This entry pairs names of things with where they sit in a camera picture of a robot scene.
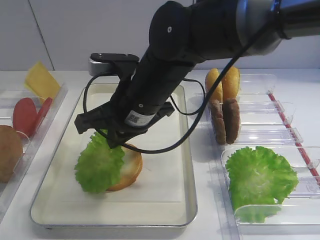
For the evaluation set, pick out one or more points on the brown meat patty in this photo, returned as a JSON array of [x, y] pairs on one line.
[[218, 122], [231, 117]]

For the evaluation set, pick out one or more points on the brown bun in left rack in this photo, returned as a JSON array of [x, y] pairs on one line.
[[11, 150]]

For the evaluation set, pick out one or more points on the green lettuce leaf front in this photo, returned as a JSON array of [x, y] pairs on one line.
[[98, 166]]

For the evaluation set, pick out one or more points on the right brown meat patty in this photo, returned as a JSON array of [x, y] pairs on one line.
[[231, 117]]

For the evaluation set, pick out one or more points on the rear red tomato slice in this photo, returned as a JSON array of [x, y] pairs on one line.
[[41, 114]]

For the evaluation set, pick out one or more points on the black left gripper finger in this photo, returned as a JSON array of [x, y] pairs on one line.
[[116, 138]]

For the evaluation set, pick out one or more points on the right bun slice in rack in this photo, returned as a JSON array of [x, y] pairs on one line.
[[231, 84]]

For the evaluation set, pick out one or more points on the cream metal tray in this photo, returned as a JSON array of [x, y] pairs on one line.
[[185, 150]]

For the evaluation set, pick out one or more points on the green lettuce leaf rear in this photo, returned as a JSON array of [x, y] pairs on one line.
[[259, 181]]

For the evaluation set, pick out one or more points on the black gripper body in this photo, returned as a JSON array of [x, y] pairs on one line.
[[104, 117]]

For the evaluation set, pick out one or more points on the bun slice on tray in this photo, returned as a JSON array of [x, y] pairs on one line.
[[129, 172]]

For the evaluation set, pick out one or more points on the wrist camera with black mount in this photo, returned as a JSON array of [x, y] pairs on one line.
[[105, 62]]

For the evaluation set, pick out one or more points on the clear acrylic rack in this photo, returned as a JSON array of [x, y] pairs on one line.
[[280, 111], [30, 146]]

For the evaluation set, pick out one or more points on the yellow cheese slice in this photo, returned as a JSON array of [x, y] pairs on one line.
[[41, 83]]

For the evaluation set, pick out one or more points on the right clear acrylic rack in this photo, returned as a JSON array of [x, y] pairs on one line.
[[280, 111]]

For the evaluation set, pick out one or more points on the left clear acrylic rack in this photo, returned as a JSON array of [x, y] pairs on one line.
[[30, 146]]

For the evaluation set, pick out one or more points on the left brown meat patty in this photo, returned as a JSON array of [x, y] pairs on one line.
[[218, 122]]

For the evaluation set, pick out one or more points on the green lettuce leaf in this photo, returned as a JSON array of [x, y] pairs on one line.
[[98, 166], [259, 181]]

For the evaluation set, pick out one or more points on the front red tomato slice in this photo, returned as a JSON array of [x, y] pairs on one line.
[[24, 116]]

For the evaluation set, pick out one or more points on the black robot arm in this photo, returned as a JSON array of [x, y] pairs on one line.
[[180, 38]]

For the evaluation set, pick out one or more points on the red tomato slice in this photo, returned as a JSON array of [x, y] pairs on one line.
[[24, 116], [41, 114]]

